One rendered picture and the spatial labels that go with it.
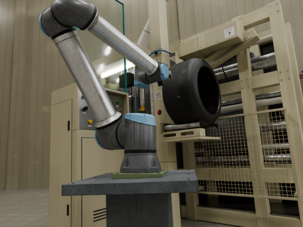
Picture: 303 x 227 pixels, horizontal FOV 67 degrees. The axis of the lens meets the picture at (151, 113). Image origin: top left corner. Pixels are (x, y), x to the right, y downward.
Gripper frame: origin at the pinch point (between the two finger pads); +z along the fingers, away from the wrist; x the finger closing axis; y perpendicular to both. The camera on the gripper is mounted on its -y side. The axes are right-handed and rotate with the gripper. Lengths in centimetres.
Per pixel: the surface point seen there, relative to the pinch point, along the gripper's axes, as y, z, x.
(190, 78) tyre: 2.5, 10.9, -10.3
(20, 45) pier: 265, 71, 545
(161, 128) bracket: -29.7, 21.0, 24.6
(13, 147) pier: -9, 99, 551
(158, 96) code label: 2.2, 28.3, 33.0
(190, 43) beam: 58, 48, 10
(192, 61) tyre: 19.5, 17.0, -8.5
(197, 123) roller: -29.3, 24.0, -7.7
